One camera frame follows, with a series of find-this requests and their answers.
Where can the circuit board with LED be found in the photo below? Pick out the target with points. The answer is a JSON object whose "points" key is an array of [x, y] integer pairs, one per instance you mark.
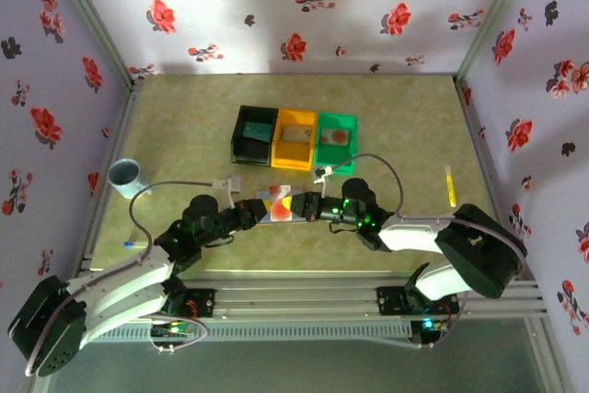
{"points": [[172, 329], [428, 324]]}

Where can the teal plastic card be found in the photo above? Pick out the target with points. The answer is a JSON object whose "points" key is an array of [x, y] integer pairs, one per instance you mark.
{"points": [[257, 131]]}

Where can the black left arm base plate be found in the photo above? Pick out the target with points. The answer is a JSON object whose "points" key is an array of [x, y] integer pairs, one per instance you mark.
{"points": [[204, 303]]}

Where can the small blue tipped marker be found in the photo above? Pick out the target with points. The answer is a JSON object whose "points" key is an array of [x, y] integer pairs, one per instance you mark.
{"points": [[130, 244]]}

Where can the yellow pen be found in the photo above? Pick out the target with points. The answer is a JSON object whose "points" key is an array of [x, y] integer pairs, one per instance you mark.
{"points": [[450, 186]]}

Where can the black plastic bin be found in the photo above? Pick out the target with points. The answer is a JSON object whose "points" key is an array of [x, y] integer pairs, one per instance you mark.
{"points": [[250, 153]]}

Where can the blue grey mug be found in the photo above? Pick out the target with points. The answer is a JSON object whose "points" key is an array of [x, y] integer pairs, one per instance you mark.
{"points": [[126, 179]]}

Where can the green plastic bin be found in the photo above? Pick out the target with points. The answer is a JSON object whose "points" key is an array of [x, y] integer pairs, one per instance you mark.
{"points": [[333, 158]]}

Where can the aluminium front rail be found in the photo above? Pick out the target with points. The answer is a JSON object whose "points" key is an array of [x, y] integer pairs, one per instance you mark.
{"points": [[294, 301]]}

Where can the aluminium corner post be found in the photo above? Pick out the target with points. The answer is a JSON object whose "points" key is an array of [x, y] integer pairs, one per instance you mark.
{"points": [[93, 15], [494, 15]]}

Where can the aluminium side rail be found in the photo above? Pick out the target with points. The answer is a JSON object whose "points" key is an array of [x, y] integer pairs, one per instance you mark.
{"points": [[120, 135], [476, 135]]}

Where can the yellow plastic bin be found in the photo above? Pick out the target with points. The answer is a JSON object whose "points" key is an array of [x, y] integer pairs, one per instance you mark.
{"points": [[292, 156]]}

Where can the white card with red circles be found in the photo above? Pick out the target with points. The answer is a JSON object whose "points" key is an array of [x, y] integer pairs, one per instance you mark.
{"points": [[336, 136], [280, 213]]}

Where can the grey beige card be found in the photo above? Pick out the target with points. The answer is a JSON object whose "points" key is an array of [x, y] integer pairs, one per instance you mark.
{"points": [[297, 133]]}

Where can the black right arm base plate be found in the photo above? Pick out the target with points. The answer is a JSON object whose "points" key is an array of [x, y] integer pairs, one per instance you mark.
{"points": [[389, 301]]}

